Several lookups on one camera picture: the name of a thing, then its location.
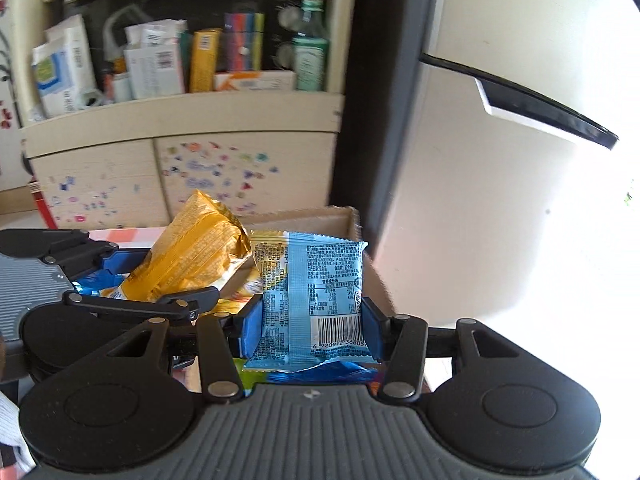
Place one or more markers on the yellow box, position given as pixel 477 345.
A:
pixel 205 60

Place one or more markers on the green glass bottle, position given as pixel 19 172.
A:
pixel 310 55

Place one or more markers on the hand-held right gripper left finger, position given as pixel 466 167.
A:
pixel 252 329

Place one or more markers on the light blue snack packet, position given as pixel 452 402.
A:
pixel 310 285

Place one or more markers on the white tissue pack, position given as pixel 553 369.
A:
pixel 65 70

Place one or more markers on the white medicine box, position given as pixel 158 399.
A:
pixel 152 72

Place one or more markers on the white plastic pouch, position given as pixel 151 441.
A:
pixel 155 32

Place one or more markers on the colourful striped box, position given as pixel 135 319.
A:
pixel 245 42

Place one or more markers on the black door frame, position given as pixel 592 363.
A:
pixel 385 110

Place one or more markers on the beige sticker-covered cabinet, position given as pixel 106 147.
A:
pixel 125 170

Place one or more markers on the person's left forearm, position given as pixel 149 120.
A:
pixel 10 420

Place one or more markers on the shiny blue snack packet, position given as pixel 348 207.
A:
pixel 330 372

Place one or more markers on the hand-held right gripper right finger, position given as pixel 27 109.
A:
pixel 372 332

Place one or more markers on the orange white box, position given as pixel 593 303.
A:
pixel 255 81

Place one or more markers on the pale yellow chip packet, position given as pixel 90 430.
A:
pixel 240 292

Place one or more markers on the small white bottle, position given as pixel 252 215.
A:
pixel 121 87

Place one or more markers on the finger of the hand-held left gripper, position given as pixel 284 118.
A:
pixel 150 305
pixel 120 260

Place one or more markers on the pink white checkered tablecloth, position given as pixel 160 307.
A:
pixel 130 235

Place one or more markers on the yellow snack packet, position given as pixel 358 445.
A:
pixel 195 255

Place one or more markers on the cardboard box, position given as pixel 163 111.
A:
pixel 300 220

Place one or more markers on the green snack packet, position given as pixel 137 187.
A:
pixel 248 375

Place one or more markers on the black and white panel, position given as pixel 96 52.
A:
pixel 525 105

